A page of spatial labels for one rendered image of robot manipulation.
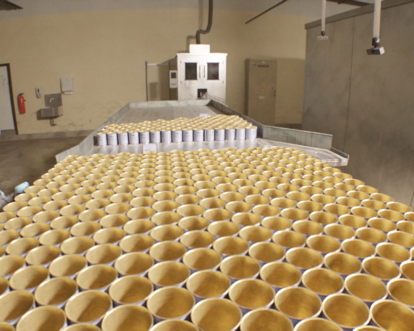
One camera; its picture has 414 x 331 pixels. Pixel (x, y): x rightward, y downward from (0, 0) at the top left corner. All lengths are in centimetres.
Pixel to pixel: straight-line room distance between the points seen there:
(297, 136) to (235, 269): 147
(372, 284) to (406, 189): 257
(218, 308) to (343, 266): 26
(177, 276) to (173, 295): 7
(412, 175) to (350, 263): 247
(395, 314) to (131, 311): 39
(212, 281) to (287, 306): 13
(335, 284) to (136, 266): 36
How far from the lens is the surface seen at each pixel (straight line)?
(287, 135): 194
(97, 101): 799
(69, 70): 817
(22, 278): 58
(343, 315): 50
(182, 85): 632
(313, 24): 464
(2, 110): 899
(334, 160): 167
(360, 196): 91
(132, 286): 50
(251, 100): 776
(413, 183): 301
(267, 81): 787
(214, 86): 642
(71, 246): 63
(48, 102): 839
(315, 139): 189
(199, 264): 56
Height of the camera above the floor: 151
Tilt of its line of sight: 18 degrees down
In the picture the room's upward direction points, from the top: straight up
